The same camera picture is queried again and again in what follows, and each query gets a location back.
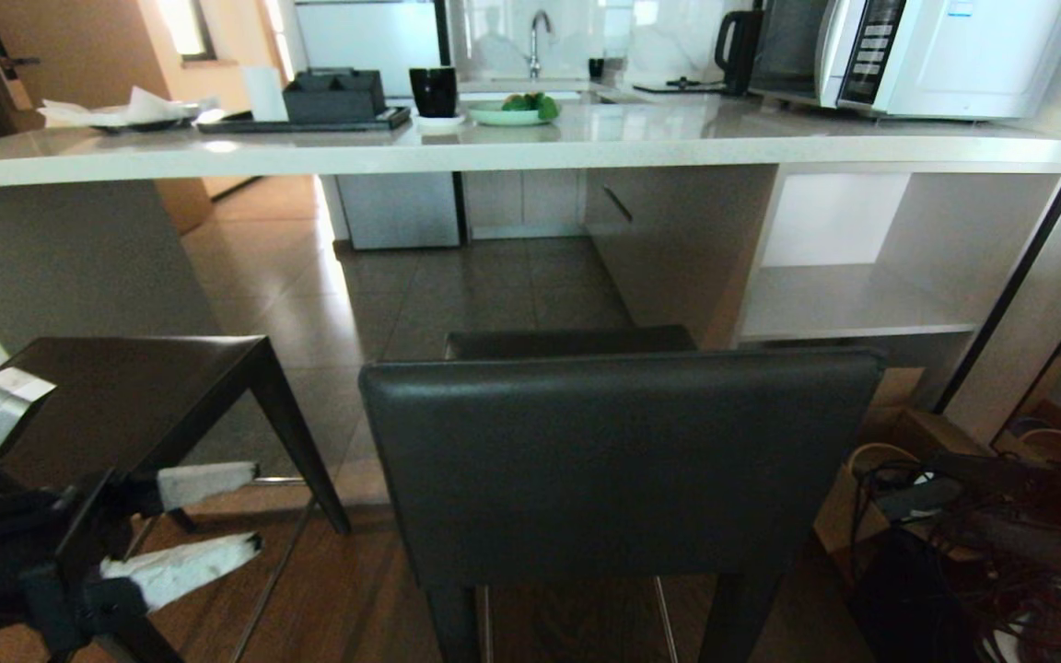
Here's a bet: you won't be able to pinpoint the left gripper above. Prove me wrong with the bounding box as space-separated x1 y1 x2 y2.
0 462 264 657

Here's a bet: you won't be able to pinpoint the dark wooden bar stool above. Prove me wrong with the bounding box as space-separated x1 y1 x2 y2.
0 335 353 663

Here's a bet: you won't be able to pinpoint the dark leather backed bar stool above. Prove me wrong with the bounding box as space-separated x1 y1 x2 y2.
360 324 887 663

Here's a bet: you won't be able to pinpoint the white kitchen counter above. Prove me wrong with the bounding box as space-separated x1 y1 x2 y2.
0 87 1061 365

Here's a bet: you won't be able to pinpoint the black serving tray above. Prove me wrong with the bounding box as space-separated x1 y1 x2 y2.
196 106 413 136

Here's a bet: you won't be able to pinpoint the white paper napkins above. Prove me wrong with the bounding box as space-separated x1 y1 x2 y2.
37 86 220 130

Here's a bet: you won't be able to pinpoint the white paper card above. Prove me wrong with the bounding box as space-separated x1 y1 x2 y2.
241 64 290 122

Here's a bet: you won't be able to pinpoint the black organizer box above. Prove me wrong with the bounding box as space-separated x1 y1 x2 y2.
282 66 389 125

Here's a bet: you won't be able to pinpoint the brown wooden door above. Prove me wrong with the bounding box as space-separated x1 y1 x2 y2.
0 0 174 132

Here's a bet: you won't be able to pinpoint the pale green plate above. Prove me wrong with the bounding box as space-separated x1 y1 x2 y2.
467 99 558 128

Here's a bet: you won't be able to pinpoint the green fruit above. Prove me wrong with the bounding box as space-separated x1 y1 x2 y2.
500 91 560 122

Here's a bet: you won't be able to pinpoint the chrome sink faucet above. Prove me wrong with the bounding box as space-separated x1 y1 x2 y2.
526 9 554 81

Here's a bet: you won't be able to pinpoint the cardboard box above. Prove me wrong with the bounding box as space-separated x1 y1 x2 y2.
810 366 994 576

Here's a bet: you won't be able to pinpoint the black electric kettle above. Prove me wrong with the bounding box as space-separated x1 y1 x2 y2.
715 9 765 97

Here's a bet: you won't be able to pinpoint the white microwave oven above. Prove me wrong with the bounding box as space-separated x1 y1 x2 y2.
752 0 1061 122

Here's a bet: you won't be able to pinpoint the black door lock handle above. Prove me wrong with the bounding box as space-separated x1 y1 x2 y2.
0 13 42 112

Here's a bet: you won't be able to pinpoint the tangle of dark cables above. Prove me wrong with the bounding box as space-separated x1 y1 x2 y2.
847 440 1061 663

